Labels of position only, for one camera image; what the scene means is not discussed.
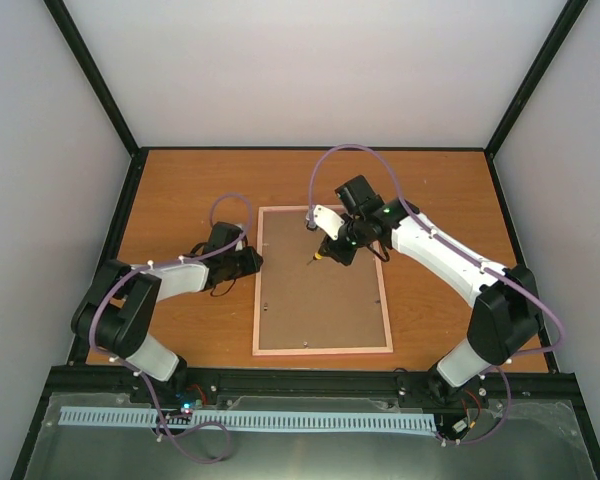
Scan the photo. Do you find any light blue cable duct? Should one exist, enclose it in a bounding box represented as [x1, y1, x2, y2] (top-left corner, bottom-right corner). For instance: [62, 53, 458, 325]
[57, 406, 436, 436]

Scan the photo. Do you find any right black corner post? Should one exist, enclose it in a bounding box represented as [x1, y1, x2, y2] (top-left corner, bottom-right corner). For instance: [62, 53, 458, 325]
[484, 0, 588, 160]

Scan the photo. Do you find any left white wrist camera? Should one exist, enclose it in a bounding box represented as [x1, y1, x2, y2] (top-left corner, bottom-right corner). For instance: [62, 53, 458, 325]
[227, 224, 249, 252]

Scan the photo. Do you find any purple cable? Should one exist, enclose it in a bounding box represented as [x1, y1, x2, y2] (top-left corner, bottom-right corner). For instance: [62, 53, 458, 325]
[89, 194, 254, 396]
[304, 144, 569, 449]

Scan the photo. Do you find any black corner post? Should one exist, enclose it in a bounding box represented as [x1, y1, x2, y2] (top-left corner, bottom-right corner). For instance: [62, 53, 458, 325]
[43, 0, 140, 158]
[484, 0, 588, 160]

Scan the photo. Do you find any yellow handled screwdriver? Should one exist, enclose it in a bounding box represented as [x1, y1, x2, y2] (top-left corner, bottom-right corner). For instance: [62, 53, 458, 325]
[307, 245, 330, 266]

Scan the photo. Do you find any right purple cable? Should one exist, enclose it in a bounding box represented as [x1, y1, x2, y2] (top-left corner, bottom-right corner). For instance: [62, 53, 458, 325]
[304, 144, 569, 449]

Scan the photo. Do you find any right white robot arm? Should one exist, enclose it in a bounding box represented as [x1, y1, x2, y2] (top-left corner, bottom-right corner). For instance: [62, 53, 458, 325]
[306, 175, 542, 404]

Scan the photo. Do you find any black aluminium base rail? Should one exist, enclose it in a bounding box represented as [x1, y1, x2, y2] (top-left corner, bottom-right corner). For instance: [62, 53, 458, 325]
[39, 365, 584, 412]

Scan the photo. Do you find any left black corner post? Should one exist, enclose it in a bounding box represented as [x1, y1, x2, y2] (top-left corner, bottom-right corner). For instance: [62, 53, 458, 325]
[43, 0, 140, 158]

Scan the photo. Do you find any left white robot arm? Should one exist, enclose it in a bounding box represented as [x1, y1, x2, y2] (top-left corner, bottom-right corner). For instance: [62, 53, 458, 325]
[71, 222, 264, 403]

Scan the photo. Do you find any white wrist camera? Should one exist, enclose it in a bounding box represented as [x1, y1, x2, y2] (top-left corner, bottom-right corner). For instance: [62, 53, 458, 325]
[305, 204, 345, 240]
[227, 224, 249, 252]

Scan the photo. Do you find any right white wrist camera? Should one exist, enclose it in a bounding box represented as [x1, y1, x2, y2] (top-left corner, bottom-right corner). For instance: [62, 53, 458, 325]
[305, 204, 345, 240]

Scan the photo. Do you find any pink picture frame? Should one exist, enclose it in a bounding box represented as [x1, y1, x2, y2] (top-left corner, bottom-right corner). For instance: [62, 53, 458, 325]
[252, 206, 393, 356]

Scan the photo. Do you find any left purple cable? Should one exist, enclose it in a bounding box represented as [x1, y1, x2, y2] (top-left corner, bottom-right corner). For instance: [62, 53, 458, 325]
[89, 194, 254, 396]

